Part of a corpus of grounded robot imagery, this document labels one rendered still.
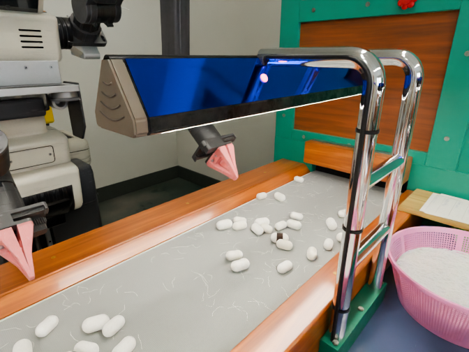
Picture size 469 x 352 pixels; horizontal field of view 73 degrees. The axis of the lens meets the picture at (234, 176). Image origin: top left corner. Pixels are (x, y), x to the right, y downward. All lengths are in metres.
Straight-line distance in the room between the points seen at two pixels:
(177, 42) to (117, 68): 0.44
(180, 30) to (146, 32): 2.11
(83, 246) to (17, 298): 0.14
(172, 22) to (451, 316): 0.73
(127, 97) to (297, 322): 0.37
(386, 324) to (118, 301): 0.46
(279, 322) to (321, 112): 0.74
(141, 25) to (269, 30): 1.10
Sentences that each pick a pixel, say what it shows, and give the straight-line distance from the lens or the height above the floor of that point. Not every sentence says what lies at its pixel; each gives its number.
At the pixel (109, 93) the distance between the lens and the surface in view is 0.33.
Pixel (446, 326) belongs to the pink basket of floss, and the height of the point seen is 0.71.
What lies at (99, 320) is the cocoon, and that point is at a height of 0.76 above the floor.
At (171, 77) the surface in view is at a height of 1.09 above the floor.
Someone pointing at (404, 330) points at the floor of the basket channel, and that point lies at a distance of 0.66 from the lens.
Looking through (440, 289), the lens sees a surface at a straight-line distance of 0.69.
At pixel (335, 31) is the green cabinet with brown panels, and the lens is 1.05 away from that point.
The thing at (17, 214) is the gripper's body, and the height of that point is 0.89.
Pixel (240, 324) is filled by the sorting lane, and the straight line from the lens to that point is 0.52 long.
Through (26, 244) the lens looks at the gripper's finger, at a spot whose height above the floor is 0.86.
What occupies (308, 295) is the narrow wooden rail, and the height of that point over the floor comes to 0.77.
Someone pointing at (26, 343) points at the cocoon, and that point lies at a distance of 0.54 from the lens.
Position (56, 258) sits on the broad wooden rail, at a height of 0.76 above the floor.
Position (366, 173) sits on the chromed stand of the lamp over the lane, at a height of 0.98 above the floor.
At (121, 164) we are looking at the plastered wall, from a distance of 2.80.
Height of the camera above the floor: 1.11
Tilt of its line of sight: 21 degrees down
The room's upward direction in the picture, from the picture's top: straight up
